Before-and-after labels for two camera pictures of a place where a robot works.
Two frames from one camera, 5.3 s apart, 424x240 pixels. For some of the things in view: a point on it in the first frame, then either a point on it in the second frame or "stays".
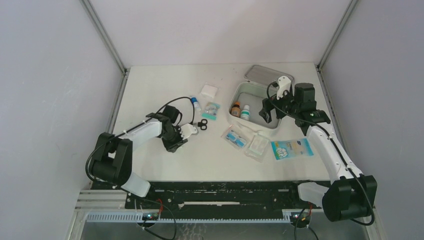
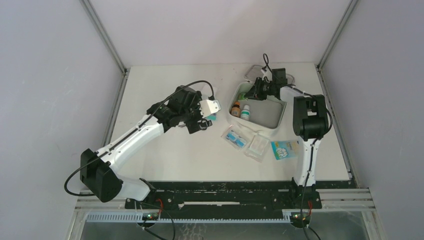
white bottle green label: (245, 114) stays
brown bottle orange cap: (236, 110) stays
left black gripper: (172, 148) → (193, 126)
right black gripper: (265, 112) → (255, 92)
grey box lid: (257, 73) stays
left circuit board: (151, 216) stays
